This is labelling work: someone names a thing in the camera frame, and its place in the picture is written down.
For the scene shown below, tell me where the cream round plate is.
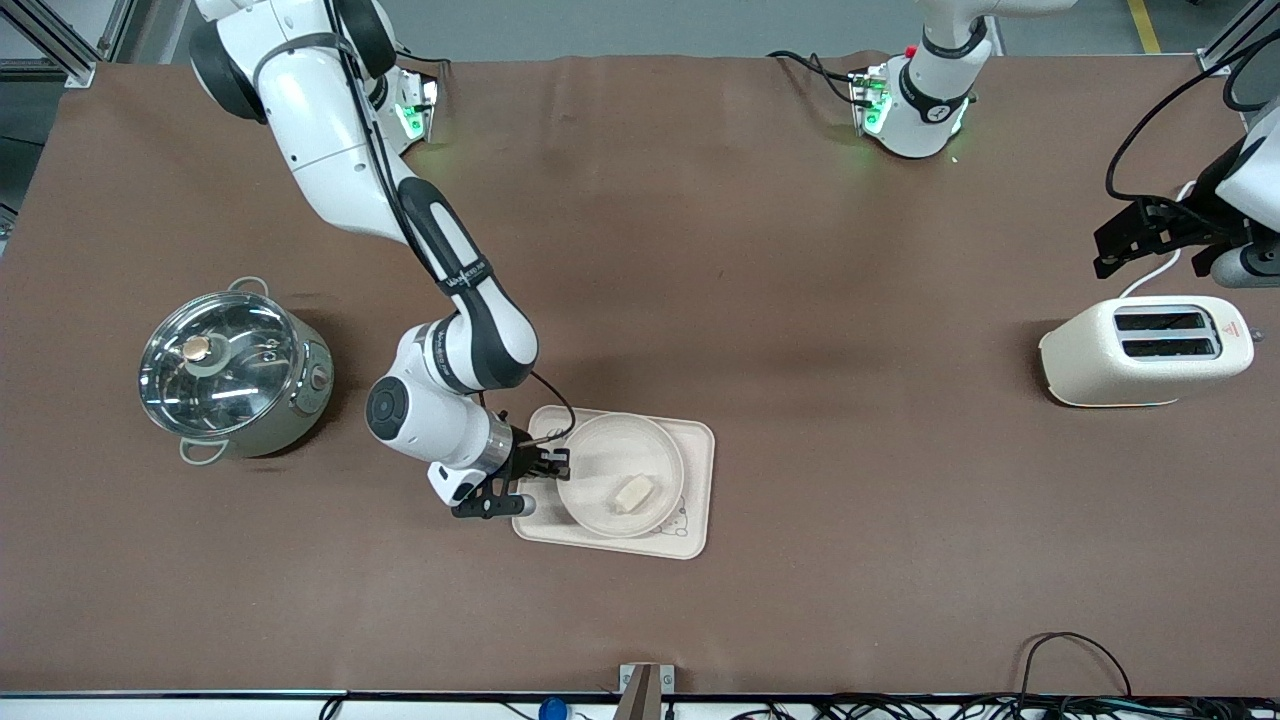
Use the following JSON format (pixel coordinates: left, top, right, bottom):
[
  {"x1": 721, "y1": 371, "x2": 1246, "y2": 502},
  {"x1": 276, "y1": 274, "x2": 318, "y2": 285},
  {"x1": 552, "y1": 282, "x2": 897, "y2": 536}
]
[{"x1": 555, "y1": 412, "x2": 686, "y2": 539}]

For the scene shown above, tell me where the right arm base connector panel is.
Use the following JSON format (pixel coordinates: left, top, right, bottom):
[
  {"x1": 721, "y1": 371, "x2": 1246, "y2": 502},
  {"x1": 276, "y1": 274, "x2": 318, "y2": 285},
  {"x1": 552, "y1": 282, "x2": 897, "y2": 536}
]
[{"x1": 392, "y1": 72, "x2": 442, "y2": 143}]

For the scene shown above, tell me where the left arm base connector panel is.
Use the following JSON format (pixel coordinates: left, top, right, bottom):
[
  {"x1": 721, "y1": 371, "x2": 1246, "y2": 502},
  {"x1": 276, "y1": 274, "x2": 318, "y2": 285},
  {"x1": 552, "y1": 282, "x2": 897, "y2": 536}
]
[{"x1": 849, "y1": 65, "x2": 893, "y2": 136}]

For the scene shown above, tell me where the cream two-slot toaster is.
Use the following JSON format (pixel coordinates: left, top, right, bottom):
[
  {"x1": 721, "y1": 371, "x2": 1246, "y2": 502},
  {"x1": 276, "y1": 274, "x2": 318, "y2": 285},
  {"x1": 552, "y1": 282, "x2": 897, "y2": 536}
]
[{"x1": 1038, "y1": 295, "x2": 1256, "y2": 408}]

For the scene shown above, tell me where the cream rabbit print tray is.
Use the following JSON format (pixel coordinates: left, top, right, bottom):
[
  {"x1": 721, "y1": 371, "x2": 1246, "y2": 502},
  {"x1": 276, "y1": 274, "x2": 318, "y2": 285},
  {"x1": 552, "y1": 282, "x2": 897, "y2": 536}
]
[{"x1": 511, "y1": 404, "x2": 717, "y2": 560}]

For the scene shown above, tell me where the pale green electric pot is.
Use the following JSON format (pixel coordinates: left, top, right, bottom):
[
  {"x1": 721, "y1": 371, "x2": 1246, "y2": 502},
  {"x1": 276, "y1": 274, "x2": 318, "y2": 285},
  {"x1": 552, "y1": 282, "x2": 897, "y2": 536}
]
[{"x1": 138, "y1": 276, "x2": 336, "y2": 466}]

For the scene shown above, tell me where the glass pot lid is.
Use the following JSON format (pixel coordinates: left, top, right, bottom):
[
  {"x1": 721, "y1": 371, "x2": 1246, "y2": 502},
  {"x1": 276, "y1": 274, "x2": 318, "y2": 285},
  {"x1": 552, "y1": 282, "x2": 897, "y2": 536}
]
[{"x1": 138, "y1": 292, "x2": 302, "y2": 439}]

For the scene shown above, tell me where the white toaster power cable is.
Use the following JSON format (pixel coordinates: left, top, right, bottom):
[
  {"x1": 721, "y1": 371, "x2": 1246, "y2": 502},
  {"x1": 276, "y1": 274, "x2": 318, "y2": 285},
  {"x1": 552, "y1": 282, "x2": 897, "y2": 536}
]
[{"x1": 1118, "y1": 180, "x2": 1201, "y2": 299}]

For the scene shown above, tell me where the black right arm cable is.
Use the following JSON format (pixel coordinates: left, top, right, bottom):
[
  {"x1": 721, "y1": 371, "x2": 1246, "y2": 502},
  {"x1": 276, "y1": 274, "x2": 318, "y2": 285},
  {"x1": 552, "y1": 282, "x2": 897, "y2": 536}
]
[{"x1": 320, "y1": 0, "x2": 578, "y2": 447}]

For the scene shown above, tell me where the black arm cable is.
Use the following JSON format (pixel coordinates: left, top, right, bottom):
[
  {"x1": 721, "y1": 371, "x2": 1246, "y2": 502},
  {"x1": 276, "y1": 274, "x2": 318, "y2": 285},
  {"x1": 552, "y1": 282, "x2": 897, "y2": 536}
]
[
  {"x1": 320, "y1": 0, "x2": 578, "y2": 447},
  {"x1": 1104, "y1": 25, "x2": 1280, "y2": 201}
]

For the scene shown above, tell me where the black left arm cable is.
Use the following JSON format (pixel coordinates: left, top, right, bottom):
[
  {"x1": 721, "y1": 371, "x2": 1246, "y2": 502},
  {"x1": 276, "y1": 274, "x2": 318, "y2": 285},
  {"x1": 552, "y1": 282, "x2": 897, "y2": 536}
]
[{"x1": 1104, "y1": 25, "x2": 1280, "y2": 201}]

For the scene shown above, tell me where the aluminium frame profile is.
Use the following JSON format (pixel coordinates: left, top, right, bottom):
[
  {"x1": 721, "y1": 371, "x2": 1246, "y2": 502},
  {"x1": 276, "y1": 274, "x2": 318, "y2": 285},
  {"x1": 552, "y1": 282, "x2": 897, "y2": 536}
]
[
  {"x1": 1198, "y1": 0, "x2": 1280, "y2": 77},
  {"x1": 0, "y1": 0, "x2": 137, "y2": 88}
]

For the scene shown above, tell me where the grey metal camera bracket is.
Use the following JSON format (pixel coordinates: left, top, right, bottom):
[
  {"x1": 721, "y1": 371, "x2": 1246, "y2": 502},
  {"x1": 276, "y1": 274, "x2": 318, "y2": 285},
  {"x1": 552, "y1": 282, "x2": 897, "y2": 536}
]
[{"x1": 618, "y1": 663, "x2": 675, "y2": 720}]

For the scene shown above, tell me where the black left base cable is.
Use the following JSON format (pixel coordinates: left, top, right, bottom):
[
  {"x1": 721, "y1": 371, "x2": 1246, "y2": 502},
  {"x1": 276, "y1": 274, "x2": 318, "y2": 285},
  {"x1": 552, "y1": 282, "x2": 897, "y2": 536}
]
[{"x1": 767, "y1": 50, "x2": 863, "y2": 106}]

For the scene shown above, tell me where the black looped floor cable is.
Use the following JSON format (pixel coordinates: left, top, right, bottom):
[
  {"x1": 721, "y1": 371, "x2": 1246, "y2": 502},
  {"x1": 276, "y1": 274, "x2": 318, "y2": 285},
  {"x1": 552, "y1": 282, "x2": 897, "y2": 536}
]
[{"x1": 1018, "y1": 632, "x2": 1133, "y2": 701}]

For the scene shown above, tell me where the black cable bundle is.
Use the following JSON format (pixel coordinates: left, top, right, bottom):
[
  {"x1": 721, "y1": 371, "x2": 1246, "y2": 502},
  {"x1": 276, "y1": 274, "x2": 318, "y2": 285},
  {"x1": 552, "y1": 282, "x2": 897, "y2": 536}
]
[{"x1": 730, "y1": 695, "x2": 1280, "y2": 720}]

